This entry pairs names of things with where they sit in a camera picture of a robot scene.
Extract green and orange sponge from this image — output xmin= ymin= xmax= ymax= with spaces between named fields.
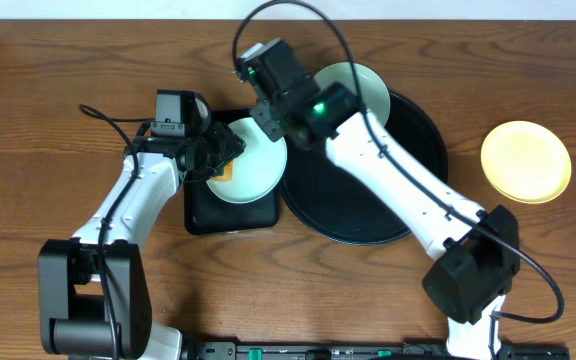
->
xmin=212 ymin=162 xmax=234 ymax=182

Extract light blue plate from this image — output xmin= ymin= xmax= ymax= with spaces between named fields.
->
xmin=314 ymin=62 xmax=391 ymax=126
xmin=207 ymin=117 xmax=287 ymax=204

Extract light blue plate top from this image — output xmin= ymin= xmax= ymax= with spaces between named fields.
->
xmin=314 ymin=62 xmax=391 ymax=126

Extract yellow plate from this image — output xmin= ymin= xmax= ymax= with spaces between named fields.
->
xmin=480 ymin=121 xmax=572 ymax=204

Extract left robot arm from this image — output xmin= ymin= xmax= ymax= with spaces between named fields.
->
xmin=38 ymin=89 xmax=245 ymax=359

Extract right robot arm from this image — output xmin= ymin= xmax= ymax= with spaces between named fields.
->
xmin=233 ymin=39 xmax=519 ymax=359

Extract rectangular black tray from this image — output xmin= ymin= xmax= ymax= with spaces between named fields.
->
xmin=183 ymin=109 xmax=279 ymax=235

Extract round black tray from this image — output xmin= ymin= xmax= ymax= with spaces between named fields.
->
xmin=280 ymin=91 xmax=448 ymax=245

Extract left black cable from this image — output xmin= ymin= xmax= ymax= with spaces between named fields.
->
xmin=78 ymin=103 xmax=157 ymax=360

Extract black cable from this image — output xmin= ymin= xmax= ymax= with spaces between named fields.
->
xmin=78 ymin=103 xmax=157 ymax=360
xmin=231 ymin=0 xmax=566 ymax=360

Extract right black cable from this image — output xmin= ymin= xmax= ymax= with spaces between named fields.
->
xmin=231 ymin=0 xmax=566 ymax=360

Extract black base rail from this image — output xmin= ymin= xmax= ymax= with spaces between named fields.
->
xmin=182 ymin=340 xmax=570 ymax=360

